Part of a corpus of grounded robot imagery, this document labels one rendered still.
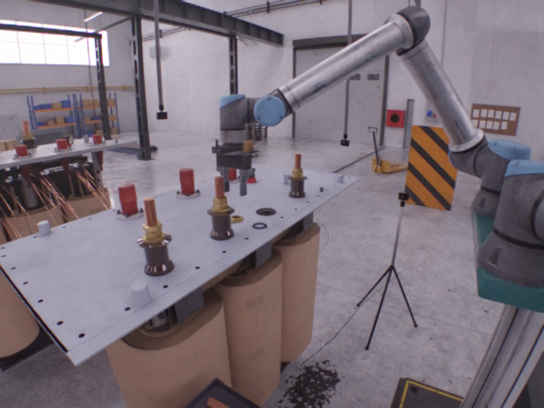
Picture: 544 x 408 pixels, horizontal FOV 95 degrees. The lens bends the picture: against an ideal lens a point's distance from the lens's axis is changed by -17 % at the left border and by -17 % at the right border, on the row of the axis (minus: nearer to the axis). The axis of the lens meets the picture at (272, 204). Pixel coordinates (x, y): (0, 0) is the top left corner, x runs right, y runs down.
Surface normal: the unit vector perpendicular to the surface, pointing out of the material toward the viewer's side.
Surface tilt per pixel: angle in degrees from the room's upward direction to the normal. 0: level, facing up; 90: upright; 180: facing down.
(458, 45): 90
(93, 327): 0
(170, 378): 90
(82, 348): 11
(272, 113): 93
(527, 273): 70
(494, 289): 90
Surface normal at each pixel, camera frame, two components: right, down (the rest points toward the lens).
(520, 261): -0.59, -0.08
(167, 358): 0.44, 0.29
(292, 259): 0.16, 0.33
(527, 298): -0.54, 0.28
